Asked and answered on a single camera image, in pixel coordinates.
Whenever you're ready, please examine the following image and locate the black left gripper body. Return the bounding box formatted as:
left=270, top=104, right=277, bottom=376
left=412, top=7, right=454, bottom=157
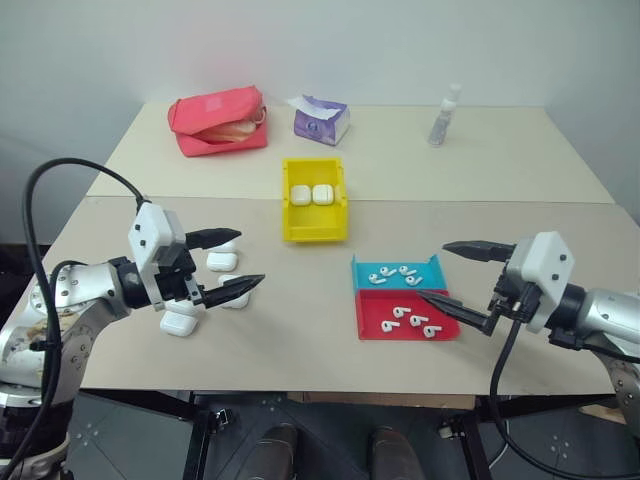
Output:
left=158, top=243, right=206, bottom=305

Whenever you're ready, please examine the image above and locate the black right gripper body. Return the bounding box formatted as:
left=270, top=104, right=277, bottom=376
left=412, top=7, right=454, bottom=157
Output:
left=491, top=259, right=542, bottom=322

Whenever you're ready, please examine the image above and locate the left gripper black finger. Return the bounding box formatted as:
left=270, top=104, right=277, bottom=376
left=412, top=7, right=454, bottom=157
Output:
left=201, top=274, right=266, bottom=309
left=185, top=227, right=244, bottom=252

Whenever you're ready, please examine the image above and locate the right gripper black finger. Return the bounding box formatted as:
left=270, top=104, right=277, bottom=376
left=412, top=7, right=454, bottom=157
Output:
left=416, top=289, right=497, bottom=336
left=441, top=240, right=520, bottom=264

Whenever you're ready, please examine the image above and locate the yellow plastic bin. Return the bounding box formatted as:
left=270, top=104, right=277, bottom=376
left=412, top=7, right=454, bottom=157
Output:
left=281, top=157, right=350, bottom=244

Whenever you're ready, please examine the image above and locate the red plastic tray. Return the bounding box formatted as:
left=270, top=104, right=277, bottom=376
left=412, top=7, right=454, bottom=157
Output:
left=353, top=288, right=462, bottom=342

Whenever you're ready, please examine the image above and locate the blue plastic tray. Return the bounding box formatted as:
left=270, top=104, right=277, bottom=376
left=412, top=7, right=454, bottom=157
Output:
left=350, top=253, right=450, bottom=293

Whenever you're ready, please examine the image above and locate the pink fabric zip pouch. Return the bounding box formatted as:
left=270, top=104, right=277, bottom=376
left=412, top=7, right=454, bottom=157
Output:
left=166, top=85, right=270, bottom=158

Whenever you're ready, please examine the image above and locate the clear spray bottle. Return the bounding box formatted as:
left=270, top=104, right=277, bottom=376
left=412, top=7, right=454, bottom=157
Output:
left=427, top=82, right=463, bottom=148

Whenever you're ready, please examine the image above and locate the purple tissue pack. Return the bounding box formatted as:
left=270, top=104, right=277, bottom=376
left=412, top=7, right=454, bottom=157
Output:
left=285, top=93, right=352, bottom=148

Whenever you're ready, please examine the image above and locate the dark brown rounded shape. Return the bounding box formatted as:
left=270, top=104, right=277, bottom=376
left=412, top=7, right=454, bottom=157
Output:
left=368, top=424, right=417, bottom=480
left=253, top=422, right=300, bottom=480

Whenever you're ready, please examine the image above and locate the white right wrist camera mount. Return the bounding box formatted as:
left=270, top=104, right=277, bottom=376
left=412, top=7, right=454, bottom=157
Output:
left=508, top=230, right=575, bottom=335

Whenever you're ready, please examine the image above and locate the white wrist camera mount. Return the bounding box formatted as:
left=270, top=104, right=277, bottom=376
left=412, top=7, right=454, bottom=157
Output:
left=126, top=200, right=187, bottom=312
left=508, top=230, right=575, bottom=335

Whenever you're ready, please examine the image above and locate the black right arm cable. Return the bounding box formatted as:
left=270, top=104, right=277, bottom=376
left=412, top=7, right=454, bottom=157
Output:
left=488, top=287, right=569, bottom=480

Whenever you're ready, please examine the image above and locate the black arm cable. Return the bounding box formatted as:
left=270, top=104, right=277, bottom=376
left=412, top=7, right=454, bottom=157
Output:
left=0, top=157, right=152, bottom=480
left=488, top=287, right=569, bottom=480

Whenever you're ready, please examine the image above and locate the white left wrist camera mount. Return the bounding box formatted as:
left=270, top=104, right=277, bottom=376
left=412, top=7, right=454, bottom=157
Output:
left=126, top=200, right=187, bottom=312

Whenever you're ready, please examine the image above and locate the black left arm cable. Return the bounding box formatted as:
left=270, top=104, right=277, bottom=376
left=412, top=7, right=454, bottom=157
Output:
left=0, top=157, right=152, bottom=480

